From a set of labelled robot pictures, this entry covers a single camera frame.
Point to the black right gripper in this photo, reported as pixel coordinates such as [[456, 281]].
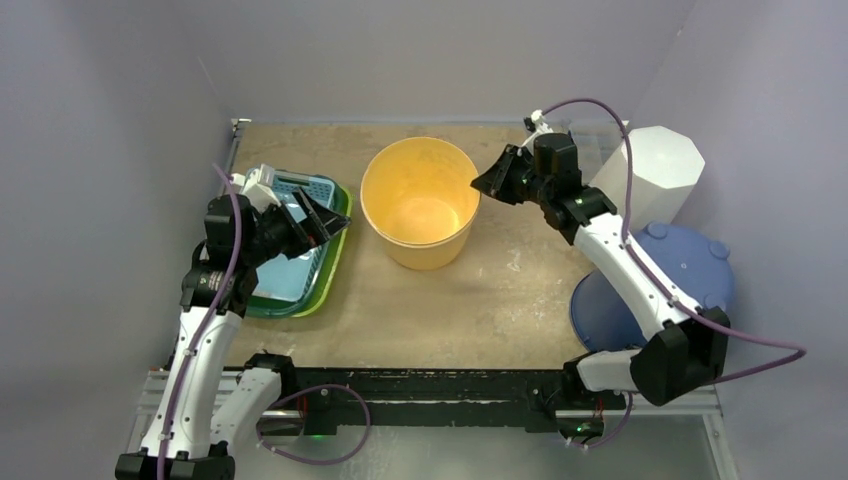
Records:
[[515, 178]]

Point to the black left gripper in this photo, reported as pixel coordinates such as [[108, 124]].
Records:
[[320, 223]]

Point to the lime green tray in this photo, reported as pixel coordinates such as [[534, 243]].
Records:
[[343, 204]]

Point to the light blue perforated basket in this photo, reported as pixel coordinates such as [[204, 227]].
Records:
[[291, 280]]

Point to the cream printed bucket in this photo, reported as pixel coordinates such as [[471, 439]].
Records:
[[416, 195]]

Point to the dark green tray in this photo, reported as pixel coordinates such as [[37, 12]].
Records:
[[265, 308]]

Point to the white octagonal large container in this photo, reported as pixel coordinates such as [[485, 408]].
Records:
[[667, 166]]

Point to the blue round bucket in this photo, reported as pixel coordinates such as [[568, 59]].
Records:
[[694, 262]]

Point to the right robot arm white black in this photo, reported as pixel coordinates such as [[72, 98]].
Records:
[[686, 344]]

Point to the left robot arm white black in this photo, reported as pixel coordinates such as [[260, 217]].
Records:
[[263, 382]]

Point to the clear plastic small box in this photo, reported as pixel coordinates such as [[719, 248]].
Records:
[[596, 141]]

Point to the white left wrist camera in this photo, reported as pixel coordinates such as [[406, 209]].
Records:
[[256, 186]]

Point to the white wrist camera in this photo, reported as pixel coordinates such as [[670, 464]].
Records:
[[535, 124], [256, 186]]

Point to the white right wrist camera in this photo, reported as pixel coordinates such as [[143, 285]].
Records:
[[535, 124]]

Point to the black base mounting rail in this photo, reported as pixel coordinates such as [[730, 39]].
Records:
[[329, 397]]

